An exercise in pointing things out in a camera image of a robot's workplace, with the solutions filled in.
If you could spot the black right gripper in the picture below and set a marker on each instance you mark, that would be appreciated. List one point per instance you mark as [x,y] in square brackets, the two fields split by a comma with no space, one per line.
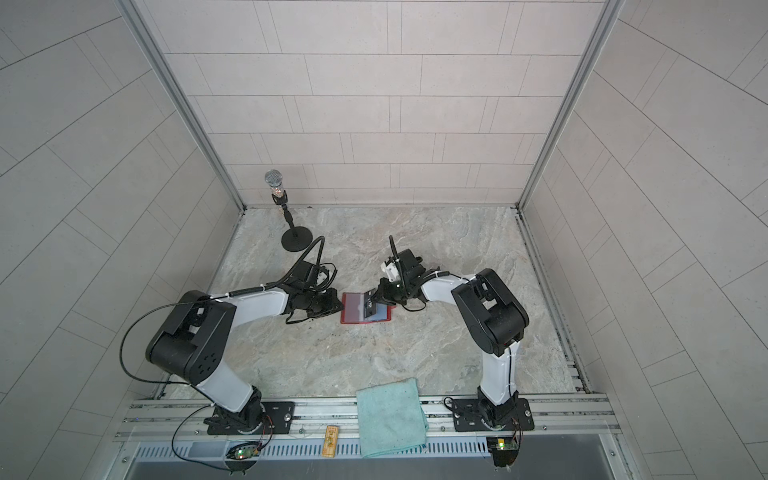
[383,291]

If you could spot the left green circuit board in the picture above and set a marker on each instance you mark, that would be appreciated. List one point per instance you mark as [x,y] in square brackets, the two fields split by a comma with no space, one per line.
[244,451]

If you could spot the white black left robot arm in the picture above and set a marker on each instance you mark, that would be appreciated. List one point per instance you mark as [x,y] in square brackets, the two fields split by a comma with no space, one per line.
[191,342]

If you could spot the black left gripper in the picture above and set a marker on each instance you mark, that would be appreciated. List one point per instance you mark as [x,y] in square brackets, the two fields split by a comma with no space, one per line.
[333,299]

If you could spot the green circuit board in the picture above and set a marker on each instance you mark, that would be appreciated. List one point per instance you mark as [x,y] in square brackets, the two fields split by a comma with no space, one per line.
[503,450]
[244,451]

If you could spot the red card holder wallet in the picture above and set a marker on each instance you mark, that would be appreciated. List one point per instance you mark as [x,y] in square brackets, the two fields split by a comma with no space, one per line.
[352,313]

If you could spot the teal folded cloth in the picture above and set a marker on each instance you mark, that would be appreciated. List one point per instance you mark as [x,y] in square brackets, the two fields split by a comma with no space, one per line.
[390,418]

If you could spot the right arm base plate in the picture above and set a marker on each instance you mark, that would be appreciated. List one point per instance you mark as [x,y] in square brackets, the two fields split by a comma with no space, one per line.
[480,414]

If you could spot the small wooden block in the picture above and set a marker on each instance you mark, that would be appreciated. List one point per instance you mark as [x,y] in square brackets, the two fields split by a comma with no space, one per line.
[330,441]

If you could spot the aluminium corner profile left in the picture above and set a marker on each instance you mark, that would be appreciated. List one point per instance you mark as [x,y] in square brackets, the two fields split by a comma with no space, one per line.
[155,57]

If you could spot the aluminium corner profile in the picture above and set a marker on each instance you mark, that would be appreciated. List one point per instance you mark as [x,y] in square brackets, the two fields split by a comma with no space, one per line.
[605,22]
[155,57]

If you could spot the right green circuit board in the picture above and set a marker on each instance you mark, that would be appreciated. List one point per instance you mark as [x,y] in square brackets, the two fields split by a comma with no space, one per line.
[503,450]

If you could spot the aluminium rail frame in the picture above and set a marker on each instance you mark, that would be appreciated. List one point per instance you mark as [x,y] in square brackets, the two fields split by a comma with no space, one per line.
[309,418]

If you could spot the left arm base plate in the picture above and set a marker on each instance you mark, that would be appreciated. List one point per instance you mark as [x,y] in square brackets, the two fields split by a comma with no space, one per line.
[256,417]

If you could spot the microphone on black stand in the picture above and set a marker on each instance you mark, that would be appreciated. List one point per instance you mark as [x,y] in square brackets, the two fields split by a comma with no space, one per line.
[296,238]

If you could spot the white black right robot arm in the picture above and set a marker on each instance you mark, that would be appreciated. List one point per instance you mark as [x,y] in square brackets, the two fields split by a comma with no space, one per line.
[495,320]

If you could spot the aluminium corner profile right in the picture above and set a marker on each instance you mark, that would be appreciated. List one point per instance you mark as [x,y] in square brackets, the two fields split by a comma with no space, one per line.
[605,22]

